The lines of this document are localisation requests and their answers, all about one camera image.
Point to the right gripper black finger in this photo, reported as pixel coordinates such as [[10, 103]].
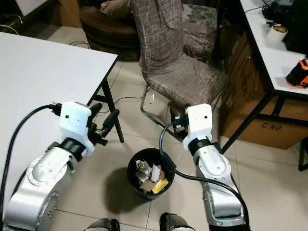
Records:
[[173, 113]]

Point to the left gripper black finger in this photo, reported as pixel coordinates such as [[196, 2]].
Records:
[[111, 120], [96, 108]]

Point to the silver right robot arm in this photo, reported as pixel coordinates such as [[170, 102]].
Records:
[[219, 185]]

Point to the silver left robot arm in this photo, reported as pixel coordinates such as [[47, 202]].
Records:
[[36, 192]]

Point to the white paper trash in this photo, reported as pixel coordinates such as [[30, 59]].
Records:
[[155, 172]]

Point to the crumpled pale wrapper trash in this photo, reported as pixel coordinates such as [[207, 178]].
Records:
[[142, 168]]

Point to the yellow trash piece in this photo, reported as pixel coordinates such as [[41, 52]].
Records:
[[160, 186]]

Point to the black round rubbish bin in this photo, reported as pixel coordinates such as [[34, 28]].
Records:
[[134, 185]]

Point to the brown cardboard trash piece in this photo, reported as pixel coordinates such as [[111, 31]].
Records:
[[147, 186]]

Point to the large empty white table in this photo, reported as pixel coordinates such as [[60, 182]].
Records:
[[43, 77]]

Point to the brown cardboard box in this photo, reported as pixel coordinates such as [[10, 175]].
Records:
[[245, 96]]

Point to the dark brown ottoman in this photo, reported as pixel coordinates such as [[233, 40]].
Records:
[[106, 34]]

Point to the patterned fabric armchair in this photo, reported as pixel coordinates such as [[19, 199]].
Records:
[[199, 31]]

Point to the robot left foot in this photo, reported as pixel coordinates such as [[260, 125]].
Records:
[[101, 225]]

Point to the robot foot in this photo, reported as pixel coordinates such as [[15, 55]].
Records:
[[177, 222], [101, 225]]

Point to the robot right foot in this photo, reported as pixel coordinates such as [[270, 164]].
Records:
[[177, 222]]

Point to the brown wooden cabinet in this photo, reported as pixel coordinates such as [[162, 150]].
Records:
[[65, 10]]

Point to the tan cushion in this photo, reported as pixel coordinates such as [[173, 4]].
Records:
[[116, 7]]

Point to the white table with clutter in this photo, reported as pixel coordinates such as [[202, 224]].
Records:
[[269, 57]]

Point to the small white desk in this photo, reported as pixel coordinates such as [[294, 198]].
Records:
[[31, 5]]

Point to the orange and black tool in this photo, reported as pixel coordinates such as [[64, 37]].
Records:
[[298, 74]]

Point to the white tape roll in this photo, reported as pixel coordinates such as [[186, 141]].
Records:
[[277, 34]]

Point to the black bag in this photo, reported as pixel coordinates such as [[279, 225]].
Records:
[[296, 24]]

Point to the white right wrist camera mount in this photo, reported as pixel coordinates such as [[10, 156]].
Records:
[[199, 122]]

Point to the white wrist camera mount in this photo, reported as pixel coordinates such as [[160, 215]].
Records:
[[74, 120], [199, 122]]

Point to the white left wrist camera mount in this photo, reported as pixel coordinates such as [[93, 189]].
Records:
[[74, 120]]

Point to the grey patterned chair metal frame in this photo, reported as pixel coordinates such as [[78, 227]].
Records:
[[178, 77]]

